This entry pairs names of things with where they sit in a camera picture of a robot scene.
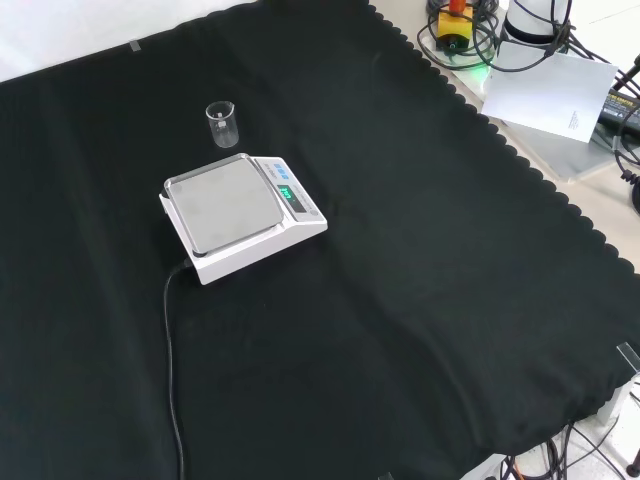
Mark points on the white paper sheet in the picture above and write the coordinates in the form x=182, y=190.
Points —
x=550, y=92

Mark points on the clear tape strip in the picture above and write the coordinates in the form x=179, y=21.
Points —
x=629, y=356

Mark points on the black power adapter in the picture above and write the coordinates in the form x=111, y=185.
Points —
x=620, y=110

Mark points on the pale board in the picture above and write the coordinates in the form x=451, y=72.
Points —
x=560, y=152

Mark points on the small clear glass beaker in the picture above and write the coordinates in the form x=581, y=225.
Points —
x=223, y=127

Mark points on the grey tape strip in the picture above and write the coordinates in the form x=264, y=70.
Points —
x=135, y=46

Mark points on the black bench cloth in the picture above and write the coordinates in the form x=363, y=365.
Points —
x=320, y=280

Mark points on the yellow stop button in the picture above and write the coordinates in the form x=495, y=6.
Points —
x=454, y=27

